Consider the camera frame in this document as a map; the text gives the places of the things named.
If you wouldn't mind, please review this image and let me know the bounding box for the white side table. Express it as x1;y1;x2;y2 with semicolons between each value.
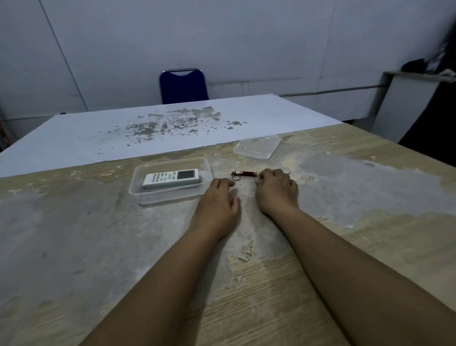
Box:
370;71;456;144

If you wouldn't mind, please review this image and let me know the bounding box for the clear plastic container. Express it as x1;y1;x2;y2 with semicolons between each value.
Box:
128;157;214;205

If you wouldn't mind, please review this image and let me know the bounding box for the blue chair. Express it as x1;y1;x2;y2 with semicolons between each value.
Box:
158;68;209;105

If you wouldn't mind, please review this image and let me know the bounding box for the person's left hand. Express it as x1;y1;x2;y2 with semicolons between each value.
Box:
190;178;242;241

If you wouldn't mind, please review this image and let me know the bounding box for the person's left forearm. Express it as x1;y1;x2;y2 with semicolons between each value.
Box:
79;223;228;346

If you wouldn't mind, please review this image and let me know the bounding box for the black bag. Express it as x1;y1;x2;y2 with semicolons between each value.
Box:
401;34;456;77

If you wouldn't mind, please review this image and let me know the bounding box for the person's right forearm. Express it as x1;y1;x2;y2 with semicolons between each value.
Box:
268;207;456;346

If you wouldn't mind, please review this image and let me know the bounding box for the small red keychain flashlight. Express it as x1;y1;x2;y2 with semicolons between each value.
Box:
231;170;258;182

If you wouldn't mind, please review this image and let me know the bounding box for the white remote control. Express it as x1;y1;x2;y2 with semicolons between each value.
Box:
142;168;201;190

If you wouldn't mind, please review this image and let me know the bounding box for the person's right hand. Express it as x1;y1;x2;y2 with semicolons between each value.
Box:
255;168;299;216

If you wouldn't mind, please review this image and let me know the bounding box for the clear plastic lid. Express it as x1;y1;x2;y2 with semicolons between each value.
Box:
233;135;282;159

